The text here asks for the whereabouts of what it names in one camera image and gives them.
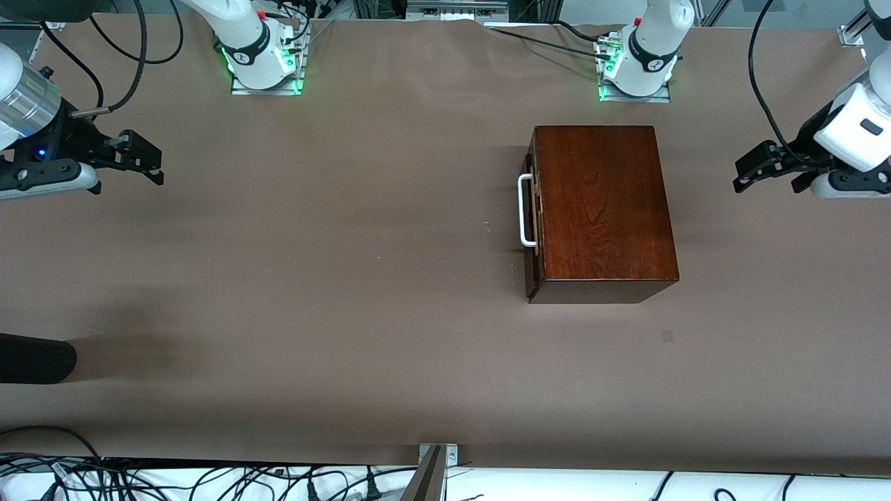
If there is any black cylinder object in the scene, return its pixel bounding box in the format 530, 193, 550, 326
0, 333, 78, 385

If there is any metal base plate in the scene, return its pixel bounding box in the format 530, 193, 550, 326
230, 19, 307, 97
596, 35, 673, 104

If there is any wooden drawer with white handle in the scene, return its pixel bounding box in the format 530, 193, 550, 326
518, 136, 541, 299

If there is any grey metal device box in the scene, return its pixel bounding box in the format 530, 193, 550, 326
406, 0, 510, 20

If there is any black cable on table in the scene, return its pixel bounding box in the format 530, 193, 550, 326
486, 19, 617, 63

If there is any black looped floor cable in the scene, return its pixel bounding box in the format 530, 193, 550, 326
0, 425, 107, 466

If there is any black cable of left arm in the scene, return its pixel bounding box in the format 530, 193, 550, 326
747, 0, 812, 168

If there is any small metal bracket plate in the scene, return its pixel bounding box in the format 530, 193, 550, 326
418, 443, 459, 467

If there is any dark grey slanted beam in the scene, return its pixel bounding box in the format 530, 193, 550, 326
400, 445, 447, 501

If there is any dark brown wooden cabinet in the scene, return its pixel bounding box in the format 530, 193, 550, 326
526, 125, 680, 305

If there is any aluminium frame profile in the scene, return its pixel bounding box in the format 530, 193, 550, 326
25, 21, 67, 70

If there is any brown table cover sheet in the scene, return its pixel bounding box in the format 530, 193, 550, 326
0, 13, 891, 477

